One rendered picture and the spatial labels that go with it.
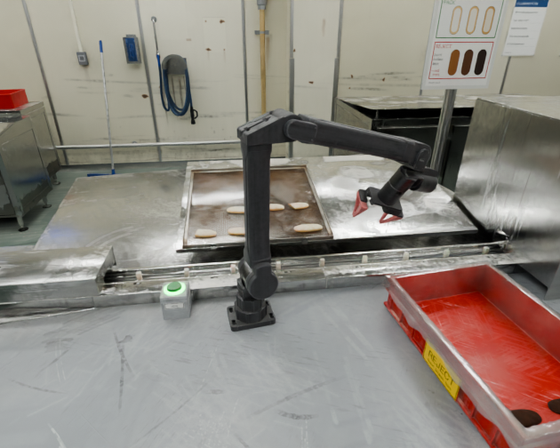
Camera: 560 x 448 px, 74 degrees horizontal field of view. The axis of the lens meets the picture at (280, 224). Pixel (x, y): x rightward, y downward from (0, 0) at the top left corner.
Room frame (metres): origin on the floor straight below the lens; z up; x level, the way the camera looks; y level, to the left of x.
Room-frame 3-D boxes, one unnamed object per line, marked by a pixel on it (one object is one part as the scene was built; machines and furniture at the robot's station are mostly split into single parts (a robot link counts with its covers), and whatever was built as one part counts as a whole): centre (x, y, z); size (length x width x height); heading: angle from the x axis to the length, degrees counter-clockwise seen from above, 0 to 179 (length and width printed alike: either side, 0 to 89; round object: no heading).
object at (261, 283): (0.80, 0.03, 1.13); 0.14 x 0.10 x 0.45; 112
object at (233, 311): (0.78, 0.08, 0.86); 0.12 x 0.09 x 0.08; 105
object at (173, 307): (0.81, 0.28, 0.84); 0.08 x 0.08 x 0.11; 8
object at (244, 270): (0.79, 0.06, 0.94); 0.09 x 0.05 x 0.10; 112
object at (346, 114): (3.35, -1.54, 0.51); 1.93 x 1.05 x 1.02; 98
